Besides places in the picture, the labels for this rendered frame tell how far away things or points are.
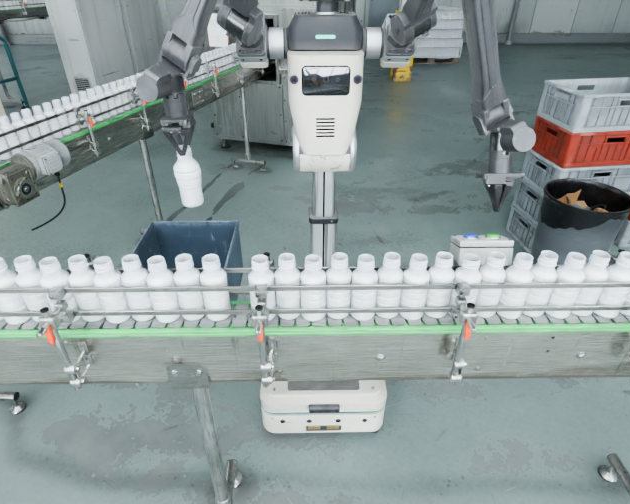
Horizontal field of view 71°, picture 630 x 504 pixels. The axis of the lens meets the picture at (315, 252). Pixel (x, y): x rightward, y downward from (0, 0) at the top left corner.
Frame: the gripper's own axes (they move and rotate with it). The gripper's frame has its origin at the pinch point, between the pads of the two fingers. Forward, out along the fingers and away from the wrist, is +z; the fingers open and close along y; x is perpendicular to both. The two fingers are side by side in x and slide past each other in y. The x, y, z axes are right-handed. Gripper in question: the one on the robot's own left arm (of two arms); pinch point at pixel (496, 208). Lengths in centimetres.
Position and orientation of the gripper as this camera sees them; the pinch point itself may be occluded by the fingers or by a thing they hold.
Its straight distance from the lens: 123.9
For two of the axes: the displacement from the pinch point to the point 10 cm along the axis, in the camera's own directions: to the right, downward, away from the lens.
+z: 0.1, 9.8, 2.2
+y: 10.0, -0.1, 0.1
